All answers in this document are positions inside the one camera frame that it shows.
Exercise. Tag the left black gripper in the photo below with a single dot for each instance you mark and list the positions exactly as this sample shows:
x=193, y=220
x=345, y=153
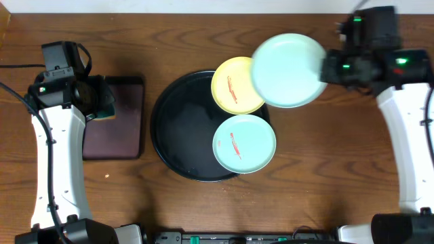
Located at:
x=100, y=84

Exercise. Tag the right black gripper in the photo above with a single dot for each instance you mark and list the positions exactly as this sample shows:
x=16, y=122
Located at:
x=332, y=73

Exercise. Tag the green yellow sponge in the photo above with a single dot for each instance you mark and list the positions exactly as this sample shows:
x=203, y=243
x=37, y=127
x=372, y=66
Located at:
x=106, y=113

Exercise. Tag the light green plate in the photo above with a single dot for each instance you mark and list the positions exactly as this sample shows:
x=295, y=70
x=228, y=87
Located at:
x=286, y=70
x=244, y=144

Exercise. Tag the yellow plate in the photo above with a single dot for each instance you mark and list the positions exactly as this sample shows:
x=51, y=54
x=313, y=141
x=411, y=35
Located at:
x=232, y=88

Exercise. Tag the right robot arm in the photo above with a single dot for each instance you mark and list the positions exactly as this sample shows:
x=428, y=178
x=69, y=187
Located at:
x=402, y=83

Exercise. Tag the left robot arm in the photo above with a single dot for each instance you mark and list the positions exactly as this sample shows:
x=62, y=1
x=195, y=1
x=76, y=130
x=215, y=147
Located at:
x=59, y=111

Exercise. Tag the rectangular black tray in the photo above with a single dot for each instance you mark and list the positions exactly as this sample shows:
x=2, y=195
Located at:
x=118, y=138

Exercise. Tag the round black tray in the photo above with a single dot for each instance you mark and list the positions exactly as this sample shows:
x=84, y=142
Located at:
x=183, y=123

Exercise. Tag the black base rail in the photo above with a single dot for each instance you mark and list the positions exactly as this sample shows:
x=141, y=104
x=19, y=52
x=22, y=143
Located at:
x=301, y=234

